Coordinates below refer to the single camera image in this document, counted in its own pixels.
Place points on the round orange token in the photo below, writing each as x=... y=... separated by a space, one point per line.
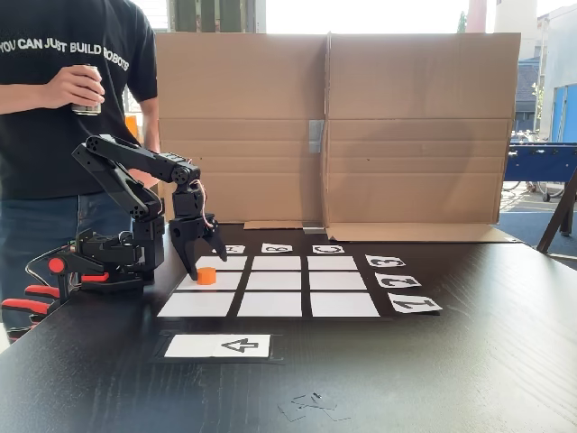
x=207 y=276

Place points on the metal drink can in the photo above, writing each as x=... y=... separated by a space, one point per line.
x=90 y=109

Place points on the nine-square white grid sheet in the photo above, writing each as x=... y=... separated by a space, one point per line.
x=275 y=284

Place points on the person's right hand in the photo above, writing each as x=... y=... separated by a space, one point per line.
x=72 y=88

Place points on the paper label letter A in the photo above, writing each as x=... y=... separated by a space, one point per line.
x=236 y=249

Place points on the paper label letter B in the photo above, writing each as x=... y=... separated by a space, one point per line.
x=277 y=248

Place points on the white arrow paper sheet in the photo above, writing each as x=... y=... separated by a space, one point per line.
x=194 y=346

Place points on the paper label letter C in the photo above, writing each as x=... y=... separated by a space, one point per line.
x=328 y=249

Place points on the brown cardboard panel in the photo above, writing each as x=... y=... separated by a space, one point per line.
x=239 y=90
x=419 y=113

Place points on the grey tape strip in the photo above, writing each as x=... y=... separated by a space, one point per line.
x=316 y=135

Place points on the black and red clamp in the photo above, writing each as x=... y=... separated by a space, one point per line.
x=40 y=306

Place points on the person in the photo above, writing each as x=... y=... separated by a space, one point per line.
x=45 y=158

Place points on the paper label number 3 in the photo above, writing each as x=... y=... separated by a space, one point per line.
x=384 y=261

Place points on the paper label number 2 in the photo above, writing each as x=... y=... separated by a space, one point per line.
x=397 y=280

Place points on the paper label number 1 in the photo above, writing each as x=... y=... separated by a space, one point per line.
x=414 y=305

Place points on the blue foosball table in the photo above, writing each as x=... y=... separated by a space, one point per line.
x=541 y=162

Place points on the black stand leg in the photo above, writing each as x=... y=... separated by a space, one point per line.
x=559 y=216

